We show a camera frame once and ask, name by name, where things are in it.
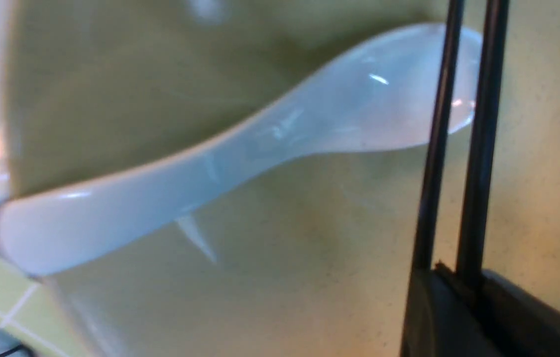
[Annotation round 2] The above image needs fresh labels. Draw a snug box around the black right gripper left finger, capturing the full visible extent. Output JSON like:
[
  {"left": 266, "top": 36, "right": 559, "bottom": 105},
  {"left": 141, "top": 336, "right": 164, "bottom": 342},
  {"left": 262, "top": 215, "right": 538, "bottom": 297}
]
[{"left": 399, "top": 270, "right": 502, "bottom": 357}]

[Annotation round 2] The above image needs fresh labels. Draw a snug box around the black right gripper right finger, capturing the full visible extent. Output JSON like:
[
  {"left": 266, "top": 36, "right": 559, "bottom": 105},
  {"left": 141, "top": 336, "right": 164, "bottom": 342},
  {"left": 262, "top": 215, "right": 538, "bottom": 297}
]
[{"left": 479, "top": 270, "right": 560, "bottom": 357}]

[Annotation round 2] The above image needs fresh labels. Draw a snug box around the tan noodle bowl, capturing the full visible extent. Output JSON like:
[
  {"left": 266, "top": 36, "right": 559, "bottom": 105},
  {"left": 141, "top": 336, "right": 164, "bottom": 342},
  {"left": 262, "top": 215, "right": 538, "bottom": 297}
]
[{"left": 6, "top": 0, "right": 560, "bottom": 357}]

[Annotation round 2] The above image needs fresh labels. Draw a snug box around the white ceramic soup spoon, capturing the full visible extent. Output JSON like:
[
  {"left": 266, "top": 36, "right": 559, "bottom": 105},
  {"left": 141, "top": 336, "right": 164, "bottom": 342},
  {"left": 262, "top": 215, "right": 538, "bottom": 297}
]
[{"left": 0, "top": 22, "right": 484, "bottom": 277}]

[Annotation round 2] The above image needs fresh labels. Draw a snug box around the green checkered tablecloth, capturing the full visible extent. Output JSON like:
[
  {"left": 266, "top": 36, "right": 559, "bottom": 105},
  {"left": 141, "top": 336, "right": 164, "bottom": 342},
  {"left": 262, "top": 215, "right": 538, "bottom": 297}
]
[{"left": 0, "top": 258, "right": 98, "bottom": 357}]

